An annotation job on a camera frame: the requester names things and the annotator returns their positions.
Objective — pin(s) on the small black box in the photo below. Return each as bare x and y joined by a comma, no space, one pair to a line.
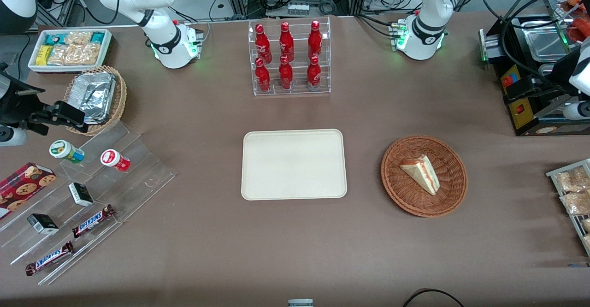
81,194
42,224

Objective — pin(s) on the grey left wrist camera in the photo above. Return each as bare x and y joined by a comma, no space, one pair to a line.
578,111

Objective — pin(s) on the red lid white cup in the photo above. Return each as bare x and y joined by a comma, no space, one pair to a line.
114,159

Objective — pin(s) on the clear acrylic bottle rack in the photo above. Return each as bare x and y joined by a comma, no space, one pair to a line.
295,90

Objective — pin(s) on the yellow snack packet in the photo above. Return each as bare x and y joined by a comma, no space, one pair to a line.
44,55

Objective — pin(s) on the tan wicker basket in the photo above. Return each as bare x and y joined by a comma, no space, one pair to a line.
120,99

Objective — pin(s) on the tray of wrapped pastries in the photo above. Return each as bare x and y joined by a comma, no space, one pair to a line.
576,224

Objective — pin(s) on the white power strip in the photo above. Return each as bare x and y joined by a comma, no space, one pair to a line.
298,8

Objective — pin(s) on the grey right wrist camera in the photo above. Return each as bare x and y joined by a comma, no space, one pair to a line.
11,137

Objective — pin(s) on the red plaid cookie box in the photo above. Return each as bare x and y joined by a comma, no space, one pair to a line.
23,187

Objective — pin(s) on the steel warmer pan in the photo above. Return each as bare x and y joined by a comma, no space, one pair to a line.
546,42
546,69

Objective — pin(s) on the clear bag of snacks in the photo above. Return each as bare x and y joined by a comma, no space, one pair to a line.
574,179
576,203

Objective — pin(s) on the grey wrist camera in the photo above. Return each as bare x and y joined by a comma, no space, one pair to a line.
578,111
11,137

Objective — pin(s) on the triangular sandwich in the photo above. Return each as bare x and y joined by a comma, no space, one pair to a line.
423,173

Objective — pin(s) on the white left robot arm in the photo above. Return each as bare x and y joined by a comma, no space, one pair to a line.
421,30

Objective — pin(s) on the red soda bottle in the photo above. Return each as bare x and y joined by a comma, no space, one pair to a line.
286,42
315,39
314,74
262,76
286,74
262,44

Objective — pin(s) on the brown Snickers bar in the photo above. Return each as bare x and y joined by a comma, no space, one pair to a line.
92,221
48,258

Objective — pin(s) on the brown round wicker basket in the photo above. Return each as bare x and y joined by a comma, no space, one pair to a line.
415,201

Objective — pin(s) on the clear acrylic stepped display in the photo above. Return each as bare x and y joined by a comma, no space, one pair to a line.
138,168

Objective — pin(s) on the teal snack packet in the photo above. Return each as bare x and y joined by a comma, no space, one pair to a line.
97,37
54,39

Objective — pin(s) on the silver foil container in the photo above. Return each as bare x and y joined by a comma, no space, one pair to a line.
97,95

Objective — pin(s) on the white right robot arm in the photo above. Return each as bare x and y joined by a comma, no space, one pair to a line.
162,44

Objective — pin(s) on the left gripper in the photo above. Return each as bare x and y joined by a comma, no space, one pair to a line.
562,71

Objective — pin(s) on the green lid white cup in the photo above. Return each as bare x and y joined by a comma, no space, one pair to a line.
64,150

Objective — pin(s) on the cream plastic tray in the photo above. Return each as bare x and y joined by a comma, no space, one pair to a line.
294,164

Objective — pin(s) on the small grey device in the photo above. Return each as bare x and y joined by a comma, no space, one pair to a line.
300,303

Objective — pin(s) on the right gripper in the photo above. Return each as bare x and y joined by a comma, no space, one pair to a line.
17,107

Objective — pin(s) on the red emergency stop button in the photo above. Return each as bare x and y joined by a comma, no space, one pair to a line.
509,80

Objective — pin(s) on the large clear cracker bag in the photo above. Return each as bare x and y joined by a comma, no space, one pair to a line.
76,54

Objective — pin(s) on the black food warmer machine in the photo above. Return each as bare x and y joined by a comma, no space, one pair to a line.
525,118

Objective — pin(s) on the small clear cracker bag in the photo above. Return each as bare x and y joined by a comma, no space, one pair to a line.
78,38

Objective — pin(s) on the white rectangular snack bin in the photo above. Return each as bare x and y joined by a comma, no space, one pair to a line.
34,65

